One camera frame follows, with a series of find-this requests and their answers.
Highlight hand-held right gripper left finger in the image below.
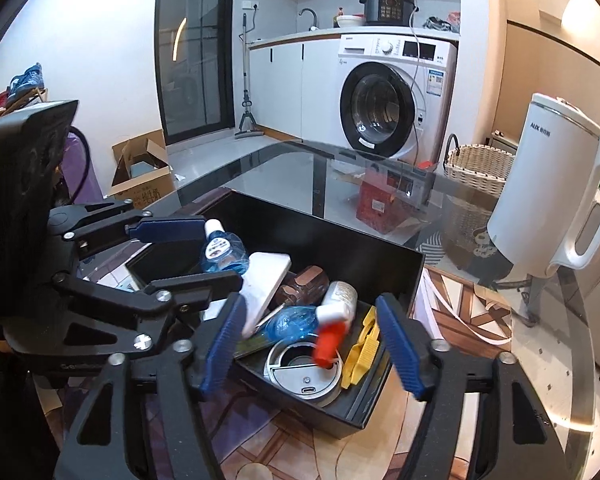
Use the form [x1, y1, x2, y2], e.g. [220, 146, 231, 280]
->
[52, 292, 248, 480]

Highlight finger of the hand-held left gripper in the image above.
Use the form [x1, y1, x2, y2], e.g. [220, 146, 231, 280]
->
[47, 199, 208, 261]
[52, 272, 244, 321]

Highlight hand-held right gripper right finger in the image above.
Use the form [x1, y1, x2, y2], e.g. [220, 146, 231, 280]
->
[374, 292, 563, 480]

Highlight blue liquid bottle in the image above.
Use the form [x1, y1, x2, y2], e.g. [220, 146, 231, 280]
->
[257, 305, 326, 341]
[200, 218, 251, 275]

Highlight yellow plastic tool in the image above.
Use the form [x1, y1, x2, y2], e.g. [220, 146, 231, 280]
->
[340, 305, 381, 390]

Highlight white remote control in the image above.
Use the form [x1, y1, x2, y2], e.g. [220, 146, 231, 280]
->
[240, 252, 292, 338]

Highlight white bottle red cap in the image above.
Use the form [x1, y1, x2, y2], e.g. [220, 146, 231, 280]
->
[312, 281, 358, 368]

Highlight clear brown glass bottle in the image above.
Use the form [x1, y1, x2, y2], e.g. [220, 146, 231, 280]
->
[280, 265, 330, 306]

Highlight black storage box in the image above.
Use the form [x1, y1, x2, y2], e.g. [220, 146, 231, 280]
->
[125, 187, 426, 441]

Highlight brown cardboard box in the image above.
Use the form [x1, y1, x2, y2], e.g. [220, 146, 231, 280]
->
[110, 129, 177, 210]

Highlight purple rolled mat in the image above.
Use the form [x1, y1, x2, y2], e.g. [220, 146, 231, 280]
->
[62, 127, 103, 206]

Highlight round metal lid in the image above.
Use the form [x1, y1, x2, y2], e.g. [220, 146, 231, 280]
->
[264, 340, 343, 408]

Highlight blue shoes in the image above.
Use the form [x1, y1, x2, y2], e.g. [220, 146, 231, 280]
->
[7, 62, 45, 101]

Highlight printed desk mat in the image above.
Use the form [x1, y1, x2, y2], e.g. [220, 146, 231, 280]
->
[30, 240, 513, 480]

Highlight mop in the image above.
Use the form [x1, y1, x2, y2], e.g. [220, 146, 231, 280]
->
[234, 12, 265, 141]

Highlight red cardboard box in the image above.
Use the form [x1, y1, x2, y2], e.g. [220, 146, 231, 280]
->
[355, 165, 438, 236]

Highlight dark glass door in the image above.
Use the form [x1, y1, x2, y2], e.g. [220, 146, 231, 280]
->
[155, 0, 238, 146]

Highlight white base cabinet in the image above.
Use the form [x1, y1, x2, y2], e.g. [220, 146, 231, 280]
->
[247, 40, 343, 141]

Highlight wicker basket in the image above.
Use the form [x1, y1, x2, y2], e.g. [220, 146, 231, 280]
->
[444, 132, 516, 198]

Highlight white electric kettle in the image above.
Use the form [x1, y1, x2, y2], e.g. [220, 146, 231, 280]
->
[487, 92, 600, 278]

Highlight white washing machine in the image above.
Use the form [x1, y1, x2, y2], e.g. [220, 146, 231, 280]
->
[337, 34, 458, 163]

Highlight black rice cooker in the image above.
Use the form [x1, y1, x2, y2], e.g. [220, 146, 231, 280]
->
[359, 0, 420, 27]

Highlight pile of cloth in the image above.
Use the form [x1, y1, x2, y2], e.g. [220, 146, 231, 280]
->
[422, 10, 462, 35]

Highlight black power cable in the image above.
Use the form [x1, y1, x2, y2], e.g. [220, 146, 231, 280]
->
[409, 7, 431, 166]

